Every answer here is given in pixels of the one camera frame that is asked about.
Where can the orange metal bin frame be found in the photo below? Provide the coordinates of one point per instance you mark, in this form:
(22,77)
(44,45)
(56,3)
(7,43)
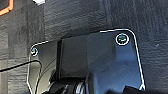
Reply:
(8,10)

